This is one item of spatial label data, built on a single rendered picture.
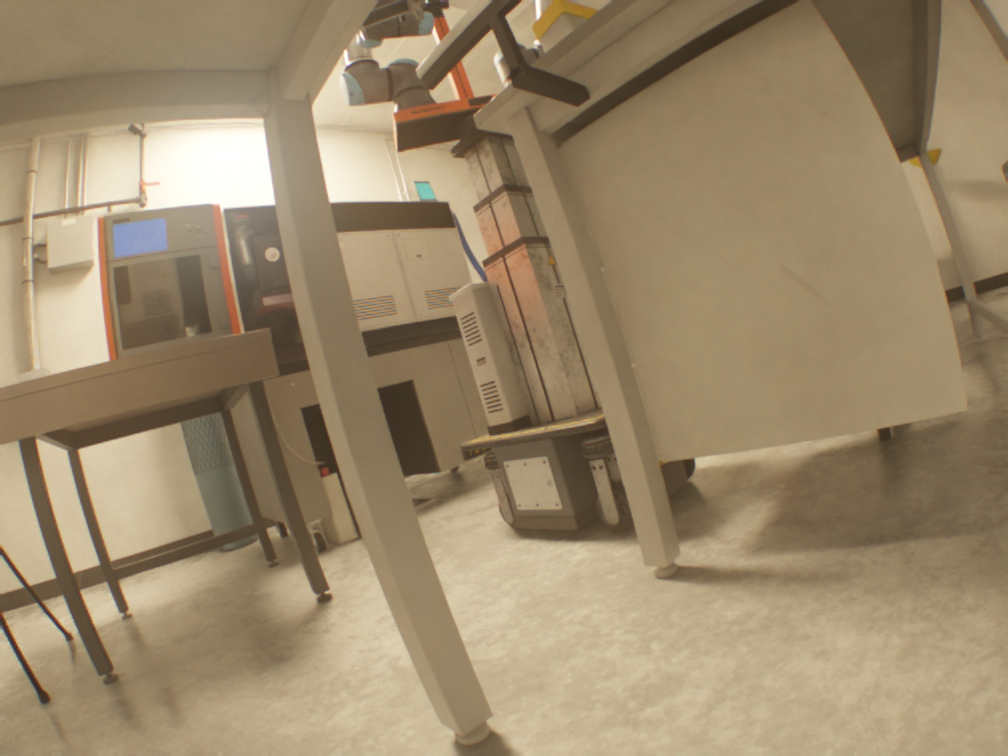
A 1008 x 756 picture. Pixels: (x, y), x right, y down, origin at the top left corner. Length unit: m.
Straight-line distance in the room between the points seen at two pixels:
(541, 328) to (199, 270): 0.92
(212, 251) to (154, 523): 1.93
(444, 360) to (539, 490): 1.12
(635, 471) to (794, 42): 0.72
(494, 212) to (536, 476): 0.72
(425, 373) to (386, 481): 1.63
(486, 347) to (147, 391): 0.87
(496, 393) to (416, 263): 1.18
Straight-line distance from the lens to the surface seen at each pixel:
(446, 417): 2.13
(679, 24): 0.78
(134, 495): 3.00
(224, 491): 2.62
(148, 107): 0.62
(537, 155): 0.87
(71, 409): 1.20
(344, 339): 0.51
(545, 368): 1.26
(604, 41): 0.83
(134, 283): 1.36
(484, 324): 1.32
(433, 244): 2.47
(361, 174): 3.99
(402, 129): 1.47
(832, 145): 0.75
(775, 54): 0.80
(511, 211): 1.32
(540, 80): 0.74
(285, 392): 1.86
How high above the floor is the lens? 0.40
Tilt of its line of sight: 1 degrees up
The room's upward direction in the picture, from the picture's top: 17 degrees counter-clockwise
